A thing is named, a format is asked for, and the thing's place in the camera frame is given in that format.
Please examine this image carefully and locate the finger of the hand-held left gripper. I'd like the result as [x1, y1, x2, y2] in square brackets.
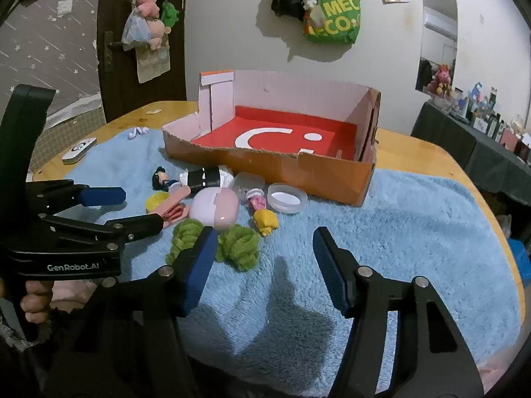
[25, 179, 127, 217]
[37, 212, 164, 244]

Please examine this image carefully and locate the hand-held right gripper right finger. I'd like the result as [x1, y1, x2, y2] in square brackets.
[312, 227, 486, 398]

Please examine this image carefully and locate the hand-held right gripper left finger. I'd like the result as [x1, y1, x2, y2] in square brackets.
[79, 226, 220, 398]

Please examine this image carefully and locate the green scrunchie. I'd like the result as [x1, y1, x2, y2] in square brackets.
[165, 220, 205, 265]
[216, 224, 261, 272]

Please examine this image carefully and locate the black-haired figurine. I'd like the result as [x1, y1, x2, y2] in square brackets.
[151, 166, 181, 193]

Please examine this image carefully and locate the pink stick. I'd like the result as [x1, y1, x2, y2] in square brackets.
[160, 185, 192, 230]

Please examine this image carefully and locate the pink egg-shaped case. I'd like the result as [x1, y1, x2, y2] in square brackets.
[189, 188, 240, 231]

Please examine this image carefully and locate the black roll with white tissue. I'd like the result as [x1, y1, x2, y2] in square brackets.
[179, 165, 235, 195]

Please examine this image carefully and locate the blonde doll figurine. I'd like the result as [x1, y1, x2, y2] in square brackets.
[245, 188, 279, 238]

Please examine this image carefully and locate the clear round lid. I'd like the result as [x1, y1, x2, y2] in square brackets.
[266, 182, 308, 215]

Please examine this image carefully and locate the clear plastic box of pins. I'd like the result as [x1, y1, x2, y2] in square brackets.
[232, 172, 266, 200]

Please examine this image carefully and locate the orange red cardboard box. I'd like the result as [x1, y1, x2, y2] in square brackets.
[161, 70, 381, 207]

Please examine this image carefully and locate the person's left hand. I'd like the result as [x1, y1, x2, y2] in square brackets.
[0, 278, 54, 326]

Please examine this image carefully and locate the white flat device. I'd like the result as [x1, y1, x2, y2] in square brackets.
[61, 137, 98, 163]

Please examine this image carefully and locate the grey grid cutting mat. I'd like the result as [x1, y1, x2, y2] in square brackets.
[29, 105, 106, 175]

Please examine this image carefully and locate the blue fluffy towel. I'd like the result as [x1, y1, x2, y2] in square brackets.
[62, 126, 521, 398]

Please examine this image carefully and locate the dark wooden door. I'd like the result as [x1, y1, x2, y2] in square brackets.
[97, 0, 187, 123]

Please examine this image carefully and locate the printed paper bag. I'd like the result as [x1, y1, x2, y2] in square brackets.
[137, 45, 172, 84]

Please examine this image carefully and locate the dark cloth covered table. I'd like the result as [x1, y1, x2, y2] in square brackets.
[411, 99, 531, 206]

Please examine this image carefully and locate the pink plush in plastic bag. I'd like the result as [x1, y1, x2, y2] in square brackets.
[121, 0, 171, 50]

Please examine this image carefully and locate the blue plastic box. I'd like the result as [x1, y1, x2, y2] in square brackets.
[508, 238, 531, 287]

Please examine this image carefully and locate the green plush toy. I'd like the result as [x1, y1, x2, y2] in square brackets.
[161, 0, 181, 28]

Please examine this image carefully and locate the pink rabbit plush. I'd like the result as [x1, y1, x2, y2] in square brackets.
[427, 64, 453, 96]

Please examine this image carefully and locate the cluttered dark side table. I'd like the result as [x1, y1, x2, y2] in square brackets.
[450, 83, 531, 154]

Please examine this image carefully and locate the green printed bag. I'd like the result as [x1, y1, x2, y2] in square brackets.
[302, 0, 361, 44]

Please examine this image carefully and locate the wall mirror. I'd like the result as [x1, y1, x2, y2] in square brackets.
[416, 0, 459, 96]

